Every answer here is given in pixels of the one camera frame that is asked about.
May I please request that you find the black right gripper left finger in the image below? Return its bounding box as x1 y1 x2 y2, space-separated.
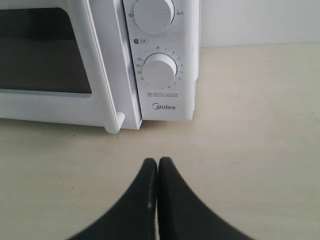
70 158 157 240

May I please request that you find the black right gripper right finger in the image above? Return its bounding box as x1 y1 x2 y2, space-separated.
158 157 251 240

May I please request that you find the white microwave door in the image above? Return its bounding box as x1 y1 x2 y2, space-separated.
0 0 142 134

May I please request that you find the white Midea microwave body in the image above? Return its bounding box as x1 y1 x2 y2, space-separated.
123 0 201 121

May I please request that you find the lower white timer knob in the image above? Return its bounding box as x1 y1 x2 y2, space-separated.
142 52 178 89

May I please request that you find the upper white power knob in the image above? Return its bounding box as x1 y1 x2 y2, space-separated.
133 0 175 35

